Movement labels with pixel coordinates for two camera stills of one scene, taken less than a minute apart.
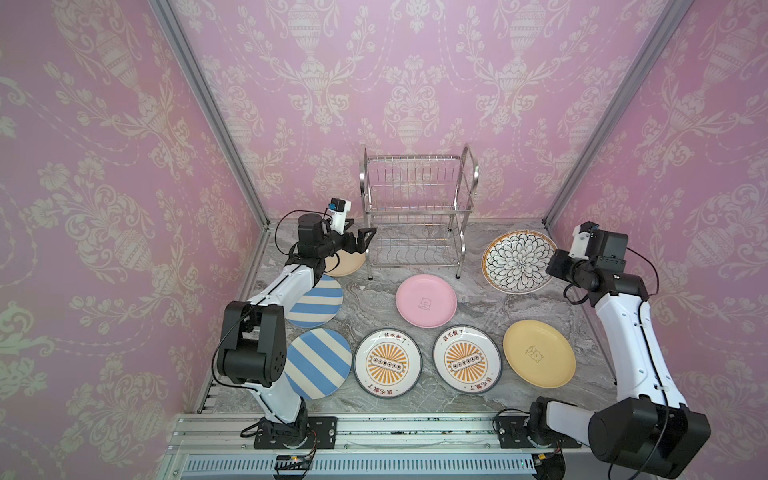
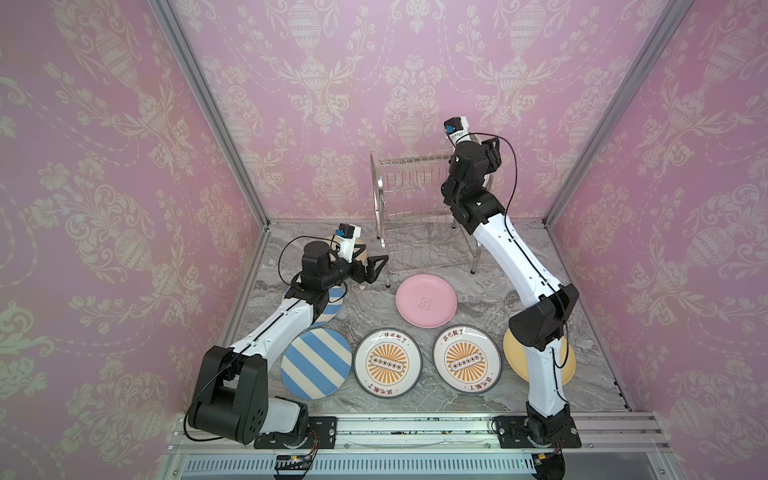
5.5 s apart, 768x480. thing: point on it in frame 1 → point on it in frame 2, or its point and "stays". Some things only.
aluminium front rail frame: x=223 y=446 stays
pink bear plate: x=426 y=301 stays
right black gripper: x=559 y=265 → x=453 y=186
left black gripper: x=358 y=246 → x=369 y=275
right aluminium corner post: x=637 y=72 stays
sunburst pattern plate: x=388 y=363 stays
